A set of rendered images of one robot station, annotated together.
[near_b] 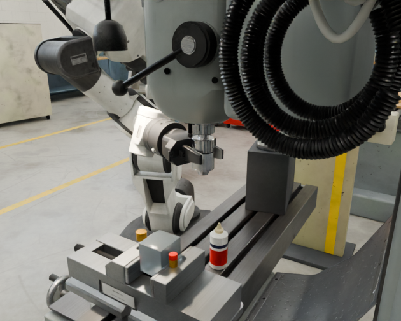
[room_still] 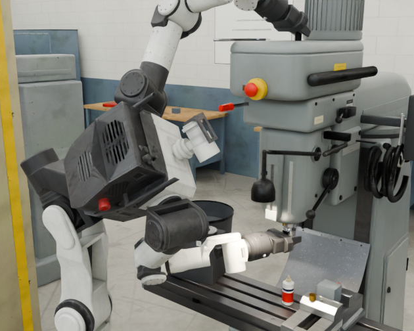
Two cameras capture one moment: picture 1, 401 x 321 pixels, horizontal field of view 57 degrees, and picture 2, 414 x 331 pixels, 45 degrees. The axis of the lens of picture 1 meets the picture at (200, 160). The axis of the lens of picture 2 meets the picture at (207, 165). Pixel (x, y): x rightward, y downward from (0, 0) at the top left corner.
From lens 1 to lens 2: 1.85 m
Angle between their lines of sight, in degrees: 79
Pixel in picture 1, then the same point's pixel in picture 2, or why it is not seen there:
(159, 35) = (314, 178)
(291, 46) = (351, 168)
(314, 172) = not seen: outside the picture
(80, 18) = (179, 184)
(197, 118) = not seen: hidden behind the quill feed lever
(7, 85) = not seen: outside the picture
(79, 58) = not seen: hidden behind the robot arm
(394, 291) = (374, 236)
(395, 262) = (375, 226)
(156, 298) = (351, 305)
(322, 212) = (14, 314)
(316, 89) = (354, 181)
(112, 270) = (337, 314)
